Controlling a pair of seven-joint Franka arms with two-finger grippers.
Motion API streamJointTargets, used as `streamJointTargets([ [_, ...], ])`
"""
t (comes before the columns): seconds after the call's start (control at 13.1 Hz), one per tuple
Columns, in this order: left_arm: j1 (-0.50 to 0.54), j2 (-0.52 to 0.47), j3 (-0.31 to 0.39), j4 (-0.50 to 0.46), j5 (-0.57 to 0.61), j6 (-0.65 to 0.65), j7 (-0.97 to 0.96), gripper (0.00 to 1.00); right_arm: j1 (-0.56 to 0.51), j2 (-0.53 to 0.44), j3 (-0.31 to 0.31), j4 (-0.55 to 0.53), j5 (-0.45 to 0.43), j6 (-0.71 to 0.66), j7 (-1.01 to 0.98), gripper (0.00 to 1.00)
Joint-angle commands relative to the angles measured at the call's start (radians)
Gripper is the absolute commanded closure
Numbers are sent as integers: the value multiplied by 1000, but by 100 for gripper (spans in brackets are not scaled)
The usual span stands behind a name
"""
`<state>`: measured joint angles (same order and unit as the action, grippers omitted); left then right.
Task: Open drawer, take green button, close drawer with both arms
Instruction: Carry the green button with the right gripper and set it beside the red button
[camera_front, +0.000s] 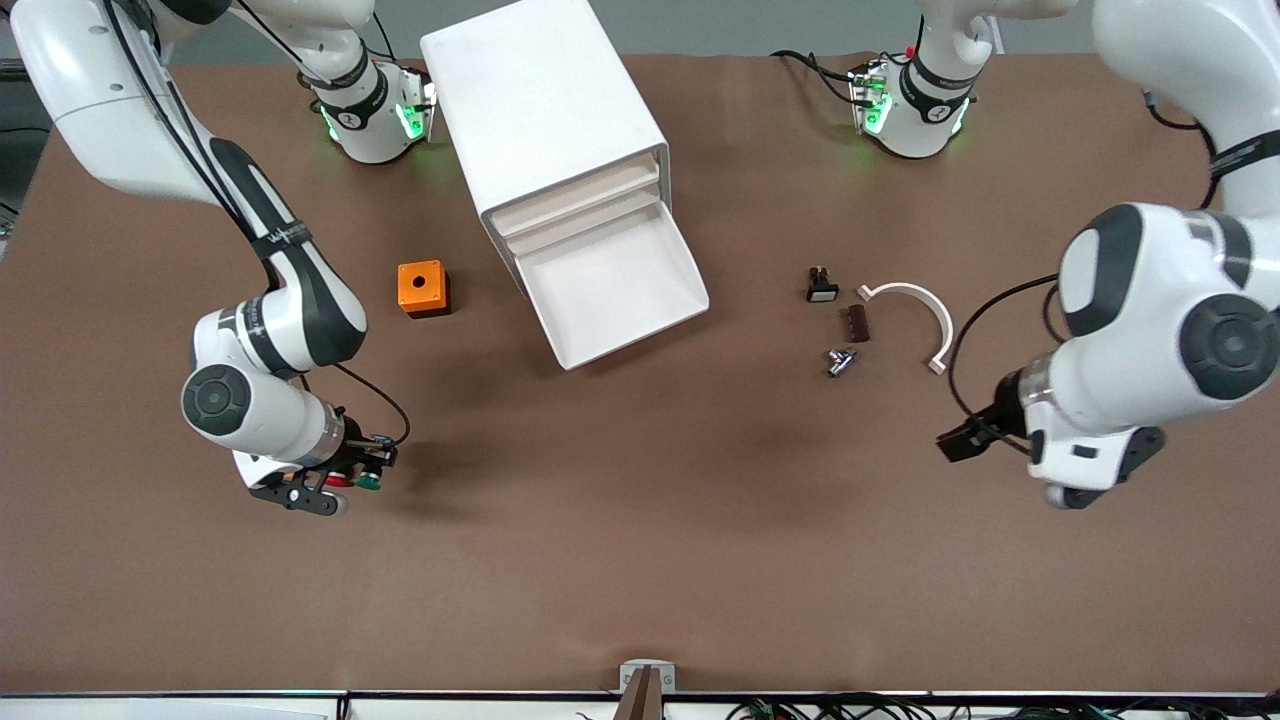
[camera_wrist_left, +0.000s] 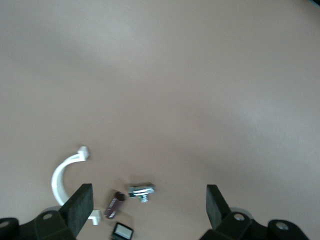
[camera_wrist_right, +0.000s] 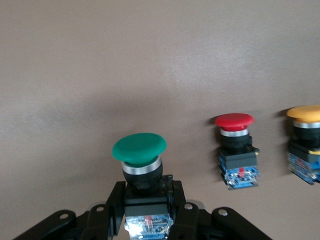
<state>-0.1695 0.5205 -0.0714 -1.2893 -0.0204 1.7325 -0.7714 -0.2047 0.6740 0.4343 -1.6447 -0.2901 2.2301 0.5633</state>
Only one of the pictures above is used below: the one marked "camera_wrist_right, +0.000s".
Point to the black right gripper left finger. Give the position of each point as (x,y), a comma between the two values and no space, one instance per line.
(100,220)

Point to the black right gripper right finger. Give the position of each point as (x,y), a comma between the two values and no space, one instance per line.
(186,220)

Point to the green mushroom push button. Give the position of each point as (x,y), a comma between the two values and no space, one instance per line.
(138,147)

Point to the red mushroom push button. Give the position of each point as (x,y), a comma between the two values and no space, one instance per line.
(235,150)

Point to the yellow mushroom push button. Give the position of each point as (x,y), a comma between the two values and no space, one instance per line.
(306,140)

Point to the dark right wrist camera mount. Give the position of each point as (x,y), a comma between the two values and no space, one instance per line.
(232,225)

